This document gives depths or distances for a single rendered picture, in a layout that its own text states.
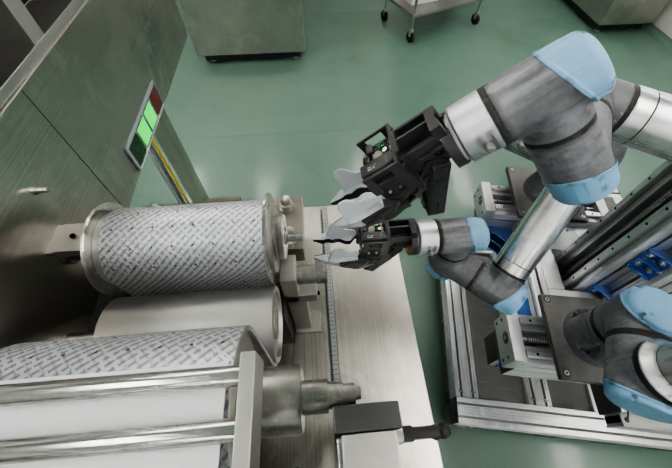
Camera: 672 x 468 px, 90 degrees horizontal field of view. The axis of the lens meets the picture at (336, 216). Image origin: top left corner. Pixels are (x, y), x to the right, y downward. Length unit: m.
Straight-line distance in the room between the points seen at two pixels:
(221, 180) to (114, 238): 1.87
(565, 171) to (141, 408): 0.47
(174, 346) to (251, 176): 2.06
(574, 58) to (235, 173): 2.20
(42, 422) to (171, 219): 0.29
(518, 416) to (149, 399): 1.47
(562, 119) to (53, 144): 0.70
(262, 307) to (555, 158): 0.43
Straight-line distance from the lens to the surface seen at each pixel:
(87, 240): 0.60
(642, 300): 0.97
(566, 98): 0.42
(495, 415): 1.62
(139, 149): 0.91
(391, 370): 0.85
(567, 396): 1.79
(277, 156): 2.48
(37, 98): 0.70
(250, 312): 0.53
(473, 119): 0.41
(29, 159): 0.66
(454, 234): 0.73
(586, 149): 0.46
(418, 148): 0.42
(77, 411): 0.35
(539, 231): 0.80
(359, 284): 0.90
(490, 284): 0.82
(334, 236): 0.73
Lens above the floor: 1.73
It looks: 55 degrees down
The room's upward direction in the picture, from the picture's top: straight up
